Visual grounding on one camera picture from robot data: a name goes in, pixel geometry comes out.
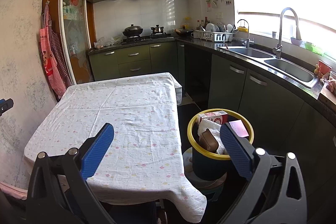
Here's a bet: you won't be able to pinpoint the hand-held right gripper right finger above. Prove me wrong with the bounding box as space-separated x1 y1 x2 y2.
220 123 308 224

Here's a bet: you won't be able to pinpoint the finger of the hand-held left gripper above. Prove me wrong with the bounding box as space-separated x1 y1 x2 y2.
0 98 14 116

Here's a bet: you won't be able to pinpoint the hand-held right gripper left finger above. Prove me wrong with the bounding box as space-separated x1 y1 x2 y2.
26 122 115 224

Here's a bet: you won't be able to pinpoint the purple tissue box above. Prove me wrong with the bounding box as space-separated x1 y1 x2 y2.
228 120 250 138

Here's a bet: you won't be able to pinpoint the brown pouch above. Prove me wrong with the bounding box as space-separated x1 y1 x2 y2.
199 129 219 154

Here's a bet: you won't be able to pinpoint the yellow rimmed trash bin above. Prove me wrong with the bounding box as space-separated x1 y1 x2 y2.
187 109 255 181

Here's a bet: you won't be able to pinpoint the white paper towel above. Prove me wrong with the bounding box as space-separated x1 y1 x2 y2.
197 119 229 155

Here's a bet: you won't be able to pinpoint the red and white milk carton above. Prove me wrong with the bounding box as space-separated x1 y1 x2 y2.
197 111 228 126

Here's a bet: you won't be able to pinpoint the round stool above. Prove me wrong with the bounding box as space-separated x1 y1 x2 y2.
182 147 227 202

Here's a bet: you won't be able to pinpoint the green base cabinet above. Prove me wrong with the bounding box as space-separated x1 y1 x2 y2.
207 53 336 188
88 42 185 83

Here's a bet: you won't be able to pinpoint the red checkered apron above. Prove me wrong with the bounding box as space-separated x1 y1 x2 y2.
51 30 72 88
39 5 67 98

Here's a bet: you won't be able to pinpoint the person's pink clothing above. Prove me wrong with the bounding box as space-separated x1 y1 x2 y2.
0 182 28 200

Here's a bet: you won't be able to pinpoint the black built-in appliance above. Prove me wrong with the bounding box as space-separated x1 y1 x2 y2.
184 44 212 109

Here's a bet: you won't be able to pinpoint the steel double sink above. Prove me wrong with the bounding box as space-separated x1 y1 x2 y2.
218 46 319 89

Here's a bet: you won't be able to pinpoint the frosted glass sliding door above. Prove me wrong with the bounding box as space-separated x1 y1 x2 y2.
58 0 95 85

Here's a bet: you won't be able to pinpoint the wooden chopping board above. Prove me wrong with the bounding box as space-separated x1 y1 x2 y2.
318 85 336 106

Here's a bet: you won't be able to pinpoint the clear plastic bags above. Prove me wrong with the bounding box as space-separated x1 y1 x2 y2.
94 36 124 49

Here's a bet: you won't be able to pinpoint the tall steel faucet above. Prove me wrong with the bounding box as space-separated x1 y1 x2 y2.
272 7 302 60

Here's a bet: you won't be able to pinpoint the small steel faucet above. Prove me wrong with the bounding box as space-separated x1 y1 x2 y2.
237 19 254 48

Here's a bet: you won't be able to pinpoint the raw meat piece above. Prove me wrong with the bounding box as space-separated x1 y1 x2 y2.
321 76 336 95

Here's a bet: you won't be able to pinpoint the white dish rack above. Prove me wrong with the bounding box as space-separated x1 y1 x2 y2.
197 23 235 42

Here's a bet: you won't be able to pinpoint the red cup on counter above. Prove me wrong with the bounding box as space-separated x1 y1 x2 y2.
316 59 333 79

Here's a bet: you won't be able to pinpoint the black gas stove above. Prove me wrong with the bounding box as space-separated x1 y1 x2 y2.
122 32 175 43

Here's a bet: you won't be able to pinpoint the black wok with lid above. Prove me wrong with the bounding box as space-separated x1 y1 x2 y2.
122 24 144 38

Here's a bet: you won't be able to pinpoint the green cloth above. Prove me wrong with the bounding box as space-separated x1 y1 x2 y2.
303 42 326 55

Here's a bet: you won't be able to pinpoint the black frying pan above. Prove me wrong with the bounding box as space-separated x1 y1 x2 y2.
175 27 195 37

